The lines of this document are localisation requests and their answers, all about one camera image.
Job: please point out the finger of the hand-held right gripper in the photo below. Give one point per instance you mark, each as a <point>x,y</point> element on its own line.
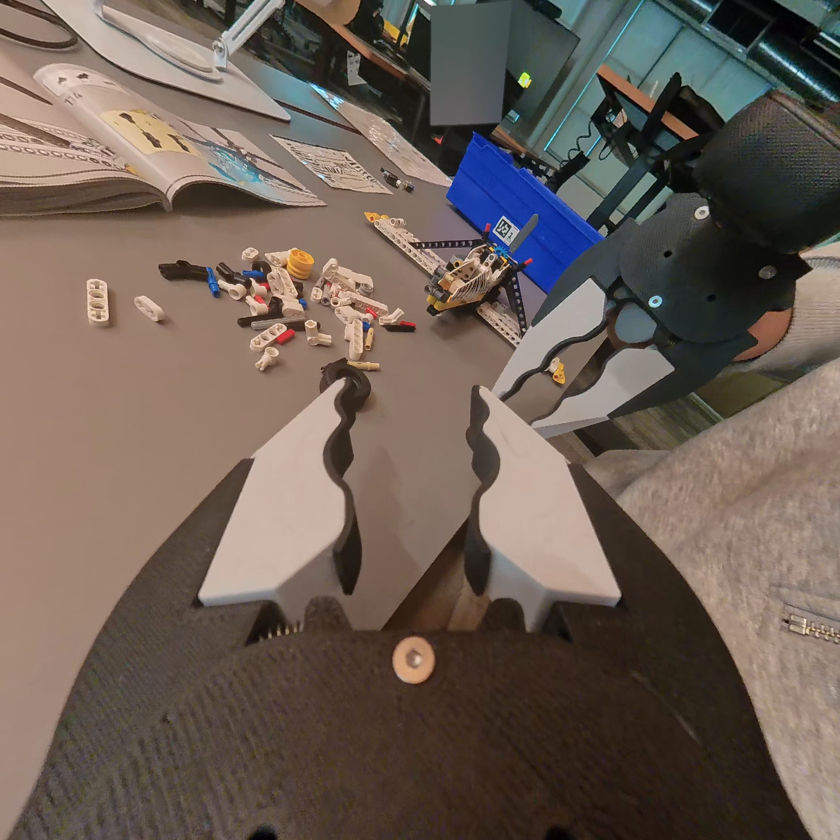
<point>564,321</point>
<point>623,387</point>

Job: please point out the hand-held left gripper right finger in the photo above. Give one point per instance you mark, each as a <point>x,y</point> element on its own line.
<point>544,525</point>

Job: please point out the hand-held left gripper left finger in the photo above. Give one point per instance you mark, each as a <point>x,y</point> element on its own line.
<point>275,525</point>

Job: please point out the black lego tyre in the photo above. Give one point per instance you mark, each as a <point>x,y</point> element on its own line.
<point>359,392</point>

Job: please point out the person's right forearm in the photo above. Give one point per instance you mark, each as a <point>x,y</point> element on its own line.
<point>814,308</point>

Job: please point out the zebra striped lego aircraft model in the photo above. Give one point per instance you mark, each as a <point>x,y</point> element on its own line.
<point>469,275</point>

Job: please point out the tan lego pin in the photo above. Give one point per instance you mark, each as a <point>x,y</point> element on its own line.
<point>363,365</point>

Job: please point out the small black lego piece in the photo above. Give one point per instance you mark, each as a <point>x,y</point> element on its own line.
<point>390,177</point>

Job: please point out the yellow lego wheel hub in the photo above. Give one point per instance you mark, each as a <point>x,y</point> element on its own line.
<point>300,262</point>

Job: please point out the pile of loose lego pieces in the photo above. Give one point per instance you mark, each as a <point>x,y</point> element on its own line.
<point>97,302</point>

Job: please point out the person's right hand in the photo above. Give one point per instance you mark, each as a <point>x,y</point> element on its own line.
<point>768,334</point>

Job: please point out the blue plastic bin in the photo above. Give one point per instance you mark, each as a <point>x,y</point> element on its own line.
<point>485,177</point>

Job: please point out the person's grey hoodie torso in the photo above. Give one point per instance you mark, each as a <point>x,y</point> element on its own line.
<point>722,525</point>

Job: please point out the background standing desk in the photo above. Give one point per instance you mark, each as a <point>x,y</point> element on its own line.
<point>656,111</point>

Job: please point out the printed paper leaflet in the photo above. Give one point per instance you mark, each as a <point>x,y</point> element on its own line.
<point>394,141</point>

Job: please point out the zebra sticker sheet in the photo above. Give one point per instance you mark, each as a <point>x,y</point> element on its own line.
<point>328,164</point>

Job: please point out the open instruction booklet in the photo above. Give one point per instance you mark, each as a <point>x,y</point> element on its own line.
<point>98,151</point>

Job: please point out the white monitor stand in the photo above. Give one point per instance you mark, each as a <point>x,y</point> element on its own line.
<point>197,79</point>

